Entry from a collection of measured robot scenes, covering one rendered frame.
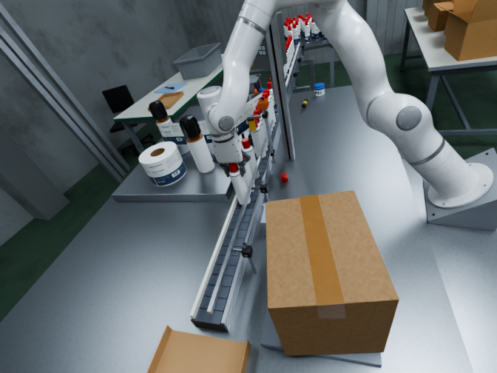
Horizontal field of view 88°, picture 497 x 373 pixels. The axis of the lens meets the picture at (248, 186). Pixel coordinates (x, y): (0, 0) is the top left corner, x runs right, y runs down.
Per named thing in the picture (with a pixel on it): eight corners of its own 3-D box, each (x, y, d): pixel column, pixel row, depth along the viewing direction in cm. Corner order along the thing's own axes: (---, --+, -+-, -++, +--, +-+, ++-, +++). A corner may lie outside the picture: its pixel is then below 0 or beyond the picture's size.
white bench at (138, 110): (214, 107, 441) (198, 58, 391) (255, 104, 412) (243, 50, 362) (149, 179, 312) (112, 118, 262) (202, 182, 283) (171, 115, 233)
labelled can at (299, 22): (287, 35, 334) (285, 17, 321) (334, 26, 316) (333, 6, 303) (282, 45, 301) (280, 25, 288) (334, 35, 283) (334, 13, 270)
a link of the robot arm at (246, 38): (282, 37, 68) (234, 140, 79) (258, 32, 80) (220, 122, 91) (254, 18, 63) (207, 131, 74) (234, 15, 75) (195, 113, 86)
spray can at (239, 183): (240, 197, 112) (227, 158, 99) (252, 197, 110) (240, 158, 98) (237, 206, 108) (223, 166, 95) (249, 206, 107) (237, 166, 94)
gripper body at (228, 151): (239, 126, 90) (246, 153, 97) (213, 129, 93) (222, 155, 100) (234, 138, 85) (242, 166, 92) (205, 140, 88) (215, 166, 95)
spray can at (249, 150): (251, 173, 126) (240, 137, 113) (261, 173, 124) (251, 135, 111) (248, 180, 122) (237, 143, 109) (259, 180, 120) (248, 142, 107)
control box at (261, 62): (260, 61, 122) (252, 14, 110) (288, 63, 111) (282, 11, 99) (245, 69, 118) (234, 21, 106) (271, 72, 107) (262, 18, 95)
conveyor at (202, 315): (276, 98, 197) (276, 93, 195) (288, 97, 195) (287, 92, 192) (198, 326, 79) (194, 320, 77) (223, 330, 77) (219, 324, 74)
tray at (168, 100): (164, 97, 279) (163, 94, 277) (184, 94, 271) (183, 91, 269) (149, 111, 254) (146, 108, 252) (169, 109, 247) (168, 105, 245)
